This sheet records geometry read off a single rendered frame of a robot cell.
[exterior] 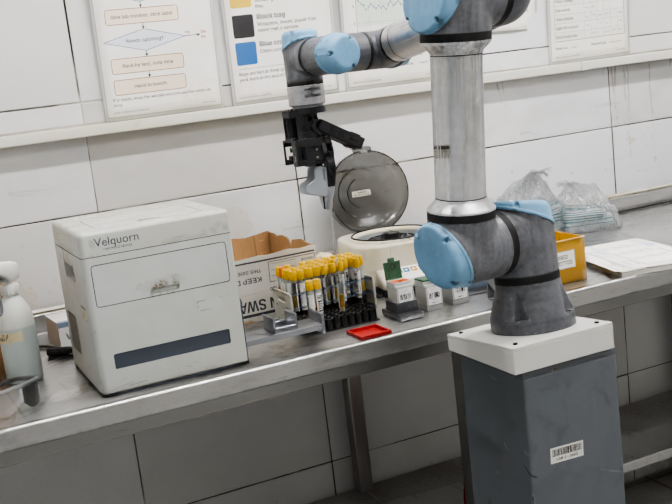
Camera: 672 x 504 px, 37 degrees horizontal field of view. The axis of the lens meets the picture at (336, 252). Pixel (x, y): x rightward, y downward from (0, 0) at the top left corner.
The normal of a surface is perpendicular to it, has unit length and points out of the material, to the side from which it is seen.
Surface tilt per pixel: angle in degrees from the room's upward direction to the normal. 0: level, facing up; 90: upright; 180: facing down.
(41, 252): 90
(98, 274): 90
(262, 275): 92
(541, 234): 85
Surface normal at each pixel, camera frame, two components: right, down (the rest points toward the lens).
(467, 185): 0.20, 0.22
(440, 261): -0.81, 0.31
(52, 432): 0.43, 0.11
